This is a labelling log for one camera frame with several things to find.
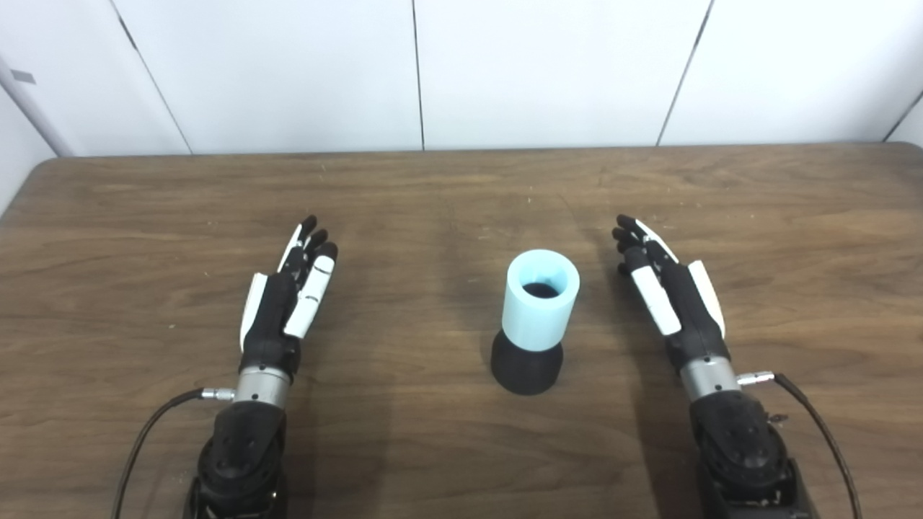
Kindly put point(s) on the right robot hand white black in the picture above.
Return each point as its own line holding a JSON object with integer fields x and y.
{"x": 692, "y": 324}

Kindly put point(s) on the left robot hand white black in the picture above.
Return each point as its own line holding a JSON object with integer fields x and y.
{"x": 274, "y": 324}

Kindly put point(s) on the white wall corner post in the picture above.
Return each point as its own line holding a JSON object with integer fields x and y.
{"x": 29, "y": 108}

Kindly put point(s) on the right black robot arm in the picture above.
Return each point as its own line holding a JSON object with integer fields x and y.
{"x": 743, "y": 454}

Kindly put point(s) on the black flared nozzle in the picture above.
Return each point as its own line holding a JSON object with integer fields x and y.
{"x": 526, "y": 371}

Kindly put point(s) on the grey tape piece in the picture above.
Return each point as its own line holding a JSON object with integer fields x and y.
{"x": 23, "y": 77}

